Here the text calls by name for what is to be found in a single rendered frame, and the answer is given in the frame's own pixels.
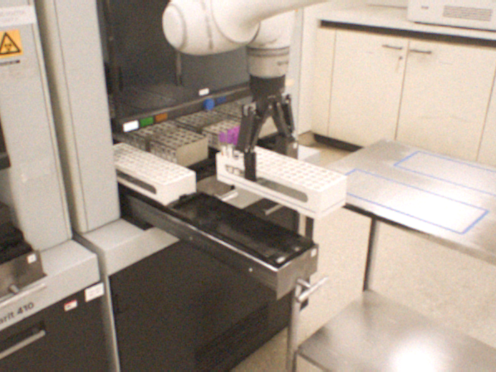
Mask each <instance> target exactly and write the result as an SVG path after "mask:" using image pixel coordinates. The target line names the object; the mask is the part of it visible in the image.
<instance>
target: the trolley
mask: <svg viewBox="0 0 496 372"><path fill-rule="evenodd" d="M324 169H327V170H330V171H332V172H335V173H339V174H343V175H345V176H346V177H347V183H346V203H345V205H343V206H341V208H344V209H347V210H350V211H352V212H354V213H359V215H361V216H363V217H366V218H369V219H370V220H371V222H370V229H369V237H368V243H367V250H366V264H365V271H364V278H363V286H362V293H361V294H360V295H359V296H358V297H357V298H356V299H354V300H353V301H352V302H349V303H348V304H347V305H346V307H344V308H343V309H342V310H341V311H339V312H338V313H337V314H336V315H335V316H333V317H332V318H331V319H330V320H328V321H327V322H326V323H325V324H323V326H322V327H321V328H320V329H318V330H317V331H316V332H315V333H312V334H311V335H310V336H309V337H307V338H306V339H305V340H304V341H303V342H302V343H301V344H300V345H299V346H298V336H299V322H300V308H301V303H297V302H295V297H296V296H299V295H301V294H302V287H301V286H295V287H294V288H293V289H291V290H290V291H289V303H288V321H287V355H286V372H297V355H299V356H301V357H302V358H303V359H304V360H305V361H307V362H309V363H310V364H313V365H315V366H316V367H317V368H319V369H321V370H323V371H324V372H496V348H494V347H492V346H490V345H487V344H485V343H484V342H482V341H479V340H477V339H475V338H474V337H472V336H470V335H466V334H465V333H462V332H460V331H458V330H455V329H453V327H451V326H449V325H446V324H444V323H441V322H439V321H437V320H435V319H433V318H430V317H428V316H426V315H425V314H423V313H421V312H419V311H416V310H413V309H411V308H409V307H408V306H405V305H403V304H400V303H398V301H395V300H393V299H391V298H389V297H388V296H383V295H381V294H380V293H378V292H376V291H373V290H372V284H373V278H374V271H375V264H376V251H377V245H378V238H379V231H380V225H381V223H384V224H386V225H389V226H392V227H394V228H398V229H400V230H402V231H405V232H406V233H409V234H412V235H415V236H417V237H421V238H423V239H426V240H428V241H431V242H435V243H438V244H440V245H442V246H445V247H447V248H449V249H452V250H454V251H456V252H460V253H463V254H466V255H468V256H471V257H474V258H478V259H480V260H482V261H484V262H486V263H489V264H492V265H494V266H496V167H494V166H491V165H487V164H481V163H478V162H474V160H471V159H465V158H461V157H458V156H454V155H451V154H445V153H441V152H438V151H433V150H431V149H425V148H421V147H418V146H414V145H411V144H406V143H401V142H398V141H394V140H392V139H389V138H385V137H384V138H382V139H381V140H379V141H377V142H375V143H374V144H370V145H368V146H366V147H365V148H363V149H360V150H358V151H356V152H355V153H352V154H349V155H347V156H346V157H345V158H344V159H341V160H339V161H337V162H335V163H333V164H330V165H328V166H326V167H325V168H324Z"/></svg>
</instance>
